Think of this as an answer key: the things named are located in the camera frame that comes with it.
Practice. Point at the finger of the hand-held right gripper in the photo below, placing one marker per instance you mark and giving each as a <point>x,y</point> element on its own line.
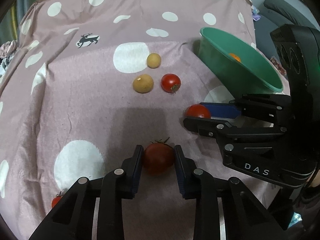
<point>200,126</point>
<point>220,110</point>

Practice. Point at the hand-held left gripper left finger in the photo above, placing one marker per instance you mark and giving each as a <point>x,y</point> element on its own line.
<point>137,170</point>

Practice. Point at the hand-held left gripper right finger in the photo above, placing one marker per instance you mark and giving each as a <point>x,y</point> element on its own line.
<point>180,170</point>

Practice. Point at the dark red tomato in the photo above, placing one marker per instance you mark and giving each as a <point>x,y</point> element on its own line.
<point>158,157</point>

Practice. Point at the green plastic basin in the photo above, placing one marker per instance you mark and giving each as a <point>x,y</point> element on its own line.
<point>250,67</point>

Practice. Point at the orange mandarin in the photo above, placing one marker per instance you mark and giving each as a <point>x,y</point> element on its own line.
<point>235,57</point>

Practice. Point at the yellow tomato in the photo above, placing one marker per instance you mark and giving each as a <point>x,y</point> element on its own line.
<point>153,60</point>
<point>143,83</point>

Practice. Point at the small red tomato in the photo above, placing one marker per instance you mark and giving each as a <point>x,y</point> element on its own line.
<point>56,201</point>

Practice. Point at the clear snack packet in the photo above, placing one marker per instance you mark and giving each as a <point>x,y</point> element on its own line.
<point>276,65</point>

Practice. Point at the pink polka dot blanket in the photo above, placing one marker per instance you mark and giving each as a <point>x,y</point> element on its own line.
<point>75,105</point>

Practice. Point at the grey fabric chair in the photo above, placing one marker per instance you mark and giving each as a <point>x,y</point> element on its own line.
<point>282,7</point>

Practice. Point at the pastel crumpled cloth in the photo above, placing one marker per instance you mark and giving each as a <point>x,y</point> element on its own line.
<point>256,15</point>

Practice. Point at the grey crumpled cloth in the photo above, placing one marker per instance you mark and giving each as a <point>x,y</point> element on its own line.
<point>7,52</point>

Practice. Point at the grey curtain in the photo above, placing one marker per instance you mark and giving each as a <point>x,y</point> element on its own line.
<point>22,0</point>

